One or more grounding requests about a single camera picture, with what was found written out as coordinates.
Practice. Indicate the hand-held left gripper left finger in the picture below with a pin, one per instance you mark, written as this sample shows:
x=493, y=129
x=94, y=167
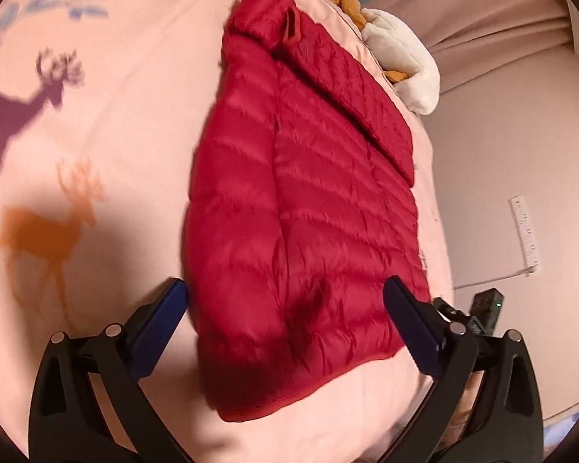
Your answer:
x=159, y=328

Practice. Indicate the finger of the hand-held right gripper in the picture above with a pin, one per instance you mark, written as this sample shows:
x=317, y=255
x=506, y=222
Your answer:
x=446, y=309

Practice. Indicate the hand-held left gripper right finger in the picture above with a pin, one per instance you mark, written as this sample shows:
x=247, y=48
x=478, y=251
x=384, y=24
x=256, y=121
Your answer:
x=410, y=318

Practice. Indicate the red down jacket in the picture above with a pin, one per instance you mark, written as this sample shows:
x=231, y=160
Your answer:
x=294, y=202

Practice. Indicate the white power strip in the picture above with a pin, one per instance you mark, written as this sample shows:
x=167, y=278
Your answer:
x=525, y=231

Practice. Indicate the pink deer printed bed cover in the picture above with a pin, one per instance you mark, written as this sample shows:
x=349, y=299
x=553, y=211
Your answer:
x=125, y=106

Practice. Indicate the white plush goose toy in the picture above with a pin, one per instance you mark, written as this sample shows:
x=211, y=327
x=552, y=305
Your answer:
x=400, y=53

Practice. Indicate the pink curtain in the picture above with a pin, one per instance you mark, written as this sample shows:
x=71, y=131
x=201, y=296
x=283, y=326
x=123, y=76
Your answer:
x=487, y=9

